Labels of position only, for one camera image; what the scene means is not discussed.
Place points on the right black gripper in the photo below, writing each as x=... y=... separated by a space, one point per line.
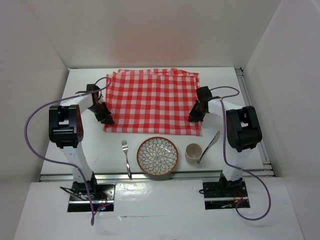
x=193 y=116

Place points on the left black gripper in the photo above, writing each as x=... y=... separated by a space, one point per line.
x=106 y=114

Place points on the silver butter knife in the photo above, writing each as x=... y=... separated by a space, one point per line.
x=212 y=142

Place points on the silver fork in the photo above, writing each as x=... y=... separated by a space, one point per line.
x=125 y=149

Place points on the beige cup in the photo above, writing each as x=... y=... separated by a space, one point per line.
x=193 y=153

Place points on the red white checkered cloth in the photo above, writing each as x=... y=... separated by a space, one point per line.
x=152 y=101

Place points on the floral patterned ceramic bowl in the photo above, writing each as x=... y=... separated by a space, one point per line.
x=157 y=157

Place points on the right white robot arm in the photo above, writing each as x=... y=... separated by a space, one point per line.
x=241 y=133

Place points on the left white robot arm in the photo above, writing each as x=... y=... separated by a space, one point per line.
x=66 y=130

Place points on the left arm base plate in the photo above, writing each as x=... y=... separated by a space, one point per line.
x=102 y=200

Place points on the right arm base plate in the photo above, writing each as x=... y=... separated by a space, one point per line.
x=217 y=199

